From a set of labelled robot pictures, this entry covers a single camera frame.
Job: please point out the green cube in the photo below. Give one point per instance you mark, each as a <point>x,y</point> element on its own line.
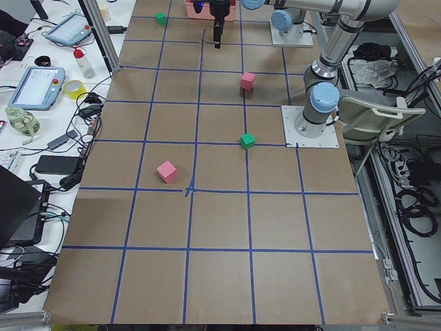
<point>161,18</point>
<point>247,141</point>

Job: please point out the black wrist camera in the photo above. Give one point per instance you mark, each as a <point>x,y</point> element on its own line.
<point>197,6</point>

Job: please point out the green cube front left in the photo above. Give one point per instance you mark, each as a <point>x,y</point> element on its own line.
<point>247,141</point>

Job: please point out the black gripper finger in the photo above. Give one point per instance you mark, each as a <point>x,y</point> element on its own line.
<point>218,32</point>

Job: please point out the black laptop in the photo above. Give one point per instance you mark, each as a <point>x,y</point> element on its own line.
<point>22,206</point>

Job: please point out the teach pendant near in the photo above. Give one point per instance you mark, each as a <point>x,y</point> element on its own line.
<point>39,88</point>

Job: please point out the green water bottle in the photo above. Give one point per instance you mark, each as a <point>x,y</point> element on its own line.
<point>23,121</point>

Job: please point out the pink cube near arm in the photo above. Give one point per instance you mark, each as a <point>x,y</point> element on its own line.
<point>167,171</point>

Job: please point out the red capped squeeze bottle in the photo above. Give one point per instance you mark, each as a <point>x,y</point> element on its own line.
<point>83,63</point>

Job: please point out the teach pendant far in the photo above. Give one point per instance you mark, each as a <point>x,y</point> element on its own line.
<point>70,31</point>

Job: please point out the beige chair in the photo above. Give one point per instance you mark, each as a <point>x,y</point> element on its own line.
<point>366,119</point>

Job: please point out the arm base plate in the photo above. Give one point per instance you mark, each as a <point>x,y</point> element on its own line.
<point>297,36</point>
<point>299,133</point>

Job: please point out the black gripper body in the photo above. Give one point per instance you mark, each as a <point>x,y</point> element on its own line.
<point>218,9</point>

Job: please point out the teach pendant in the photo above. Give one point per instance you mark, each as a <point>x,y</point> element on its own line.
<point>70,31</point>
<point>39,88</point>

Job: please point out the pink cube centre front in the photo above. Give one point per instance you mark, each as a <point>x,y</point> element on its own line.
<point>247,81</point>

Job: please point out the yellow tape roll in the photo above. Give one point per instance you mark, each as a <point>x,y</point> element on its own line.
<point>74,89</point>

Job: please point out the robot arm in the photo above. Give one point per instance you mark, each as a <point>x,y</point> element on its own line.
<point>285,19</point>
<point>322,95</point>

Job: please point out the aluminium frame post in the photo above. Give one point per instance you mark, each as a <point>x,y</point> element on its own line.
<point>90,9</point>

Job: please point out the black round container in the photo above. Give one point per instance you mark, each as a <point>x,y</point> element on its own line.
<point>43,61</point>

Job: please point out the green cube far right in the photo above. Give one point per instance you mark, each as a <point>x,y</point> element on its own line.
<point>161,18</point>

